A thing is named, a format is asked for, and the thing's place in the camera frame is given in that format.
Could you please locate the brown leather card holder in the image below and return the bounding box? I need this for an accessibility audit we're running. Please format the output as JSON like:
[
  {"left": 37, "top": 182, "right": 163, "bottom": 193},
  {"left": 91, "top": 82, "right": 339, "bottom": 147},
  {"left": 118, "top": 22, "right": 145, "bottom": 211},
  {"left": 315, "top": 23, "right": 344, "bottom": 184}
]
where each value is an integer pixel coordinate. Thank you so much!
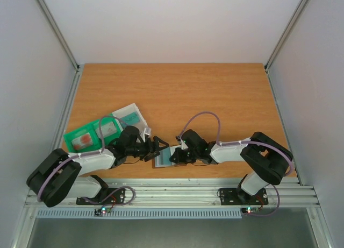
[{"left": 152, "top": 145, "right": 186, "bottom": 169}]

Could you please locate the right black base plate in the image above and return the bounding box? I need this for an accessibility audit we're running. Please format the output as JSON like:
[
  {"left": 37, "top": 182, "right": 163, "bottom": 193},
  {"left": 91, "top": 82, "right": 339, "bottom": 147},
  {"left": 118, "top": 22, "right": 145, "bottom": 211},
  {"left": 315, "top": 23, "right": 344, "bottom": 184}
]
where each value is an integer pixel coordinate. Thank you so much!
[{"left": 217, "top": 188, "right": 269, "bottom": 206}]

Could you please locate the grey card in green tray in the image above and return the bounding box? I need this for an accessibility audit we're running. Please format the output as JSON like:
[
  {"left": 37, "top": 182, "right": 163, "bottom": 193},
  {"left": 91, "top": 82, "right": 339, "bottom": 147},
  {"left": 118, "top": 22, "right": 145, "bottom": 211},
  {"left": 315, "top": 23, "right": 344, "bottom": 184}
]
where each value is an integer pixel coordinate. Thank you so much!
[{"left": 95, "top": 122, "right": 118, "bottom": 138}]

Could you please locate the teal card in white tray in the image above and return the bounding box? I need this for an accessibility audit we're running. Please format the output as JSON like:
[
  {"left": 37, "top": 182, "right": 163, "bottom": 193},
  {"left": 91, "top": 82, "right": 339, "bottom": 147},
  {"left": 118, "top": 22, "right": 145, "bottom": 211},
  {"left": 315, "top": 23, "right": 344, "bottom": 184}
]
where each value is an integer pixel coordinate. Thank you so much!
[{"left": 120, "top": 112, "right": 140, "bottom": 127}]

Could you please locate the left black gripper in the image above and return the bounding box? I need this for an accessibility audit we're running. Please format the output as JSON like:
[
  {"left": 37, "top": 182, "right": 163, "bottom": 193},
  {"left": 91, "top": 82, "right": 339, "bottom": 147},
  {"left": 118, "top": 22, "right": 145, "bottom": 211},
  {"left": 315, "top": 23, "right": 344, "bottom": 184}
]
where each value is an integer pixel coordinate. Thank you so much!
[{"left": 127, "top": 137, "right": 169, "bottom": 162}]

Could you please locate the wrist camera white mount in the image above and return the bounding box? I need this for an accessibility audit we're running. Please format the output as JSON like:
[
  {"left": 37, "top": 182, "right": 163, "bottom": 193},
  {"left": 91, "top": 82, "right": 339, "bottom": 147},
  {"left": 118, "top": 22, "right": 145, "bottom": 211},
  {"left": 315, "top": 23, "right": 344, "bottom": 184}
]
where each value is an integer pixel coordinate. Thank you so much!
[
  {"left": 141, "top": 127, "right": 151, "bottom": 142},
  {"left": 176, "top": 136, "right": 188, "bottom": 150}
]

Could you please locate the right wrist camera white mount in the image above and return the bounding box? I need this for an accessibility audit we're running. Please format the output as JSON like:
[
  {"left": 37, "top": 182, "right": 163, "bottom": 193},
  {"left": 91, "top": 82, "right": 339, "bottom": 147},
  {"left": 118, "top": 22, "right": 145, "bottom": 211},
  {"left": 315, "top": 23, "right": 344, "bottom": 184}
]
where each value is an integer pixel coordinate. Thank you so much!
[{"left": 176, "top": 136, "right": 188, "bottom": 150}]

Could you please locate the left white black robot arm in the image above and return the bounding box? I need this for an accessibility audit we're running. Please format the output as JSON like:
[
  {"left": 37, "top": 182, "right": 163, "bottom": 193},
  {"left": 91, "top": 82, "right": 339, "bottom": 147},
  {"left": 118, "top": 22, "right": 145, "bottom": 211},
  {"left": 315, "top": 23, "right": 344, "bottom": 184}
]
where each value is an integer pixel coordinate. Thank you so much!
[{"left": 26, "top": 126, "right": 169, "bottom": 208}]

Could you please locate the right aluminium frame post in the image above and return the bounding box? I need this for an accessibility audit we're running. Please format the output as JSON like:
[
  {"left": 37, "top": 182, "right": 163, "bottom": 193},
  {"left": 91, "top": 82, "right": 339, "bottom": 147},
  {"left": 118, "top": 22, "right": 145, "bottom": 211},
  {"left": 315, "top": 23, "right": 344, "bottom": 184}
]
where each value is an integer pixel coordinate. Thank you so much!
[{"left": 264, "top": 0, "right": 315, "bottom": 71}]

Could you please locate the green plastic organizer tray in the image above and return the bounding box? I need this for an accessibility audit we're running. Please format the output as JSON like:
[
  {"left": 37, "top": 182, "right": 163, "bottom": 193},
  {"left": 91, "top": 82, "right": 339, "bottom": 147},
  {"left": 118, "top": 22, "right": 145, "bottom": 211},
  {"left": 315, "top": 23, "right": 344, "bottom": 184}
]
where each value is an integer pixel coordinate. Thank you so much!
[{"left": 63, "top": 114, "right": 123, "bottom": 153}]

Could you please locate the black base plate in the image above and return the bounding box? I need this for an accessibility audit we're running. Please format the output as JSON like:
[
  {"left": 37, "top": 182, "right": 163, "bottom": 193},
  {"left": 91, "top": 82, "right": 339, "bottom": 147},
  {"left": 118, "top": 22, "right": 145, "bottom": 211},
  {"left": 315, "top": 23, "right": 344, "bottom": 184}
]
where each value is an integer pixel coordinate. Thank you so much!
[
  {"left": 217, "top": 188, "right": 269, "bottom": 206},
  {"left": 76, "top": 188, "right": 126, "bottom": 206}
]

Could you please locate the red patterned card in tray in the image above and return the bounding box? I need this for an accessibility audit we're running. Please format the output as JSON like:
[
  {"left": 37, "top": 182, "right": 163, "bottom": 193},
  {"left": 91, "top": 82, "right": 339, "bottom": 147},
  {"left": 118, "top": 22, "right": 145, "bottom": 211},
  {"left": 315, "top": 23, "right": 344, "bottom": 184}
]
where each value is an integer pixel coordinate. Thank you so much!
[{"left": 71, "top": 133, "right": 93, "bottom": 151}]

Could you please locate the right small circuit board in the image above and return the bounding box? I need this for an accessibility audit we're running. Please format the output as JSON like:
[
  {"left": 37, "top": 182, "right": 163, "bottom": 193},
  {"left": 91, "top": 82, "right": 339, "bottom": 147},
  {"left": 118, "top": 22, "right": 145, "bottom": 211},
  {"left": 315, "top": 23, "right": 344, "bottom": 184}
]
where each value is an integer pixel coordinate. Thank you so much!
[{"left": 241, "top": 207, "right": 262, "bottom": 214}]

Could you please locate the left aluminium frame post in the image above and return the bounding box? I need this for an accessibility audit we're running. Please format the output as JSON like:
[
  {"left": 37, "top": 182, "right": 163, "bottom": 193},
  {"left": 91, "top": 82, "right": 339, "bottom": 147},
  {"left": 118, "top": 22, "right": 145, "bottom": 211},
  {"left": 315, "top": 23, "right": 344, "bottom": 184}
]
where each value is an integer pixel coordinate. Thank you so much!
[{"left": 31, "top": 0, "right": 81, "bottom": 71}]

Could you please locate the slotted grey cable duct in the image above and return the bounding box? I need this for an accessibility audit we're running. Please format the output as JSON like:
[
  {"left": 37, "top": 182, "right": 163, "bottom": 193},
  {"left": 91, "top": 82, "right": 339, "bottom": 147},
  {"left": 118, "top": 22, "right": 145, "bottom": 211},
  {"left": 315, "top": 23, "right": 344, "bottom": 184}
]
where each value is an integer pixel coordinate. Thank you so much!
[{"left": 36, "top": 208, "right": 242, "bottom": 219}]

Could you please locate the white translucent tray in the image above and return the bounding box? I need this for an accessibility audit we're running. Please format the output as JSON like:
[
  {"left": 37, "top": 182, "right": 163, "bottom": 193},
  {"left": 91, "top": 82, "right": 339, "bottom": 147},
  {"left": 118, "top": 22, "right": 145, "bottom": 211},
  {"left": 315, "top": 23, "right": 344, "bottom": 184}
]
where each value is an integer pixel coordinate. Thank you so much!
[{"left": 112, "top": 103, "right": 151, "bottom": 136}]

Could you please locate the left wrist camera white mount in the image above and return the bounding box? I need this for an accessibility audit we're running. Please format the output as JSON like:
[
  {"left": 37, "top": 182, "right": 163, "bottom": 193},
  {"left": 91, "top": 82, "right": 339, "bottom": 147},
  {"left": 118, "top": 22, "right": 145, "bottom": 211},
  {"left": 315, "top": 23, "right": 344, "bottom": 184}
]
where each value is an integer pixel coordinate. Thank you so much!
[{"left": 141, "top": 127, "right": 151, "bottom": 142}]

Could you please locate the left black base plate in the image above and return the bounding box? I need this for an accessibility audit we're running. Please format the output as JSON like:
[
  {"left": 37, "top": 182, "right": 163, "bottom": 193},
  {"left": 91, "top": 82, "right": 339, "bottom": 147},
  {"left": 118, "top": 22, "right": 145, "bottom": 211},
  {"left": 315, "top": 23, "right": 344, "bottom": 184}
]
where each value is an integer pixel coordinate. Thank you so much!
[{"left": 76, "top": 188, "right": 126, "bottom": 206}]

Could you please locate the left small circuit board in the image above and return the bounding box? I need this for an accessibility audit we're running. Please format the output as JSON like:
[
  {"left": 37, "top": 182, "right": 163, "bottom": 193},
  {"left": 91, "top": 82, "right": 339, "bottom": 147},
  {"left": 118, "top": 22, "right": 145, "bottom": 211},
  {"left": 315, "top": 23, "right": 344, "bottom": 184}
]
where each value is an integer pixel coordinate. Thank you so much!
[{"left": 94, "top": 208, "right": 112, "bottom": 216}]

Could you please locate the aluminium frame post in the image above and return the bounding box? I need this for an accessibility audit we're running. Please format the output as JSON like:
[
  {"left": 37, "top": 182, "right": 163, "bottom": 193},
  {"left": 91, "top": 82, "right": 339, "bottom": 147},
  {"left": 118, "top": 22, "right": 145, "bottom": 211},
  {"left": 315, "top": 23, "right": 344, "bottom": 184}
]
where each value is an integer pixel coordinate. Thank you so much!
[
  {"left": 264, "top": 0, "right": 315, "bottom": 71},
  {"left": 31, "top": 0, "right": 81, "bottom": 71}
]

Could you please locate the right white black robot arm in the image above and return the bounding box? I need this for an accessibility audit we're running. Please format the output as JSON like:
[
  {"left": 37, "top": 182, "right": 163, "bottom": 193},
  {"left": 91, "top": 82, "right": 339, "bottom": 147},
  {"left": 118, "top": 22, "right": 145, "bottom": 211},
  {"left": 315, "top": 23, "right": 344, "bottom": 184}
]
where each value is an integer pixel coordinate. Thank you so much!
[{"left": 170, "top": 130, "right": 294, "bottom": 204}]

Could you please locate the aluminium front rail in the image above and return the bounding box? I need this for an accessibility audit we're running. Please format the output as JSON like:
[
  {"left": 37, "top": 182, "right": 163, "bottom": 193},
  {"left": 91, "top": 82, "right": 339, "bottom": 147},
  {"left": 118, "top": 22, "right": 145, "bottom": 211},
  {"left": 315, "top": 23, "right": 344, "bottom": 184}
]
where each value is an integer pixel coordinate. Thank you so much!
[{"left": 24, "top": 178, "right": 320, "bottom": 209}]

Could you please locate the small circuit board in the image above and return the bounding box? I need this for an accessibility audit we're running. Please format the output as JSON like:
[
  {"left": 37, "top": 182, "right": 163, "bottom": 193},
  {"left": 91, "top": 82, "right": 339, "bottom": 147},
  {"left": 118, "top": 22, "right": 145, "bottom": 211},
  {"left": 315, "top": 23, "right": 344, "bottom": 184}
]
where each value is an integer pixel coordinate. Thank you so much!
[
  {"left": 241, "top": 207, "right": 262, "bottom": 214},
  {"left": 94, "top": 208, "right": 112, "bottom": 216}
]

